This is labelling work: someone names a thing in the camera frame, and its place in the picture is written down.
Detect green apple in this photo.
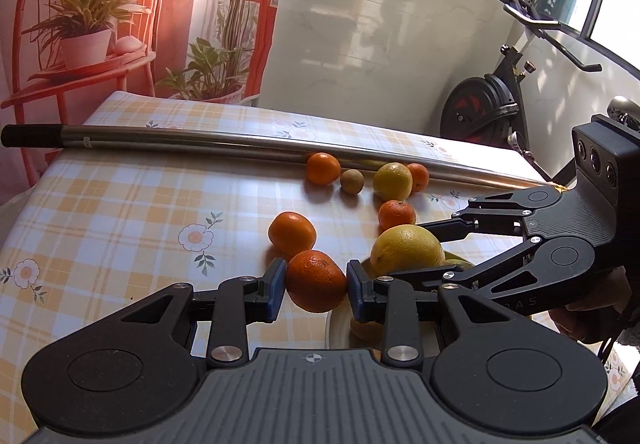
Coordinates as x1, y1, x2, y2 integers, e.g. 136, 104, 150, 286
444, 251, 474, 270

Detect mandarin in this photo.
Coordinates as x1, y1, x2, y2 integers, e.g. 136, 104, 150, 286
285, 249, 347, 313
378, 199, 416, 231
407, 163, 430, 194
306, 152, 342, 186
268, 211, 317, 259

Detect black exercise bike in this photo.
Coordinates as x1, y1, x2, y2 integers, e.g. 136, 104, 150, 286
439, 0, 602, 186

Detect printed room backdrop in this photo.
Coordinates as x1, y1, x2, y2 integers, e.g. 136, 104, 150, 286
0, 0, 298, 205

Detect plaid floral tablecloth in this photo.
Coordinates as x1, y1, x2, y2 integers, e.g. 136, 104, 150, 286
1, 92, 540, 443

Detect large orange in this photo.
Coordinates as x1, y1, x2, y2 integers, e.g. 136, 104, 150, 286
349, 319, 384, 346

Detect large yellow lemon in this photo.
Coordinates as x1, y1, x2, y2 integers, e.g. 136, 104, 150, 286
370, 224, 446, 276

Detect long metal pole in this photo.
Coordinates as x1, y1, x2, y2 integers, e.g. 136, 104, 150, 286
1, 123, 542, 190

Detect brown kiwi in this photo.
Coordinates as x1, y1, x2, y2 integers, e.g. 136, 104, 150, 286
341, 169, 364, 196

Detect yellow-green citrus fruit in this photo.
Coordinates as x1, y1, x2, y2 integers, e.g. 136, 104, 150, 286
372, 163, 413, 201

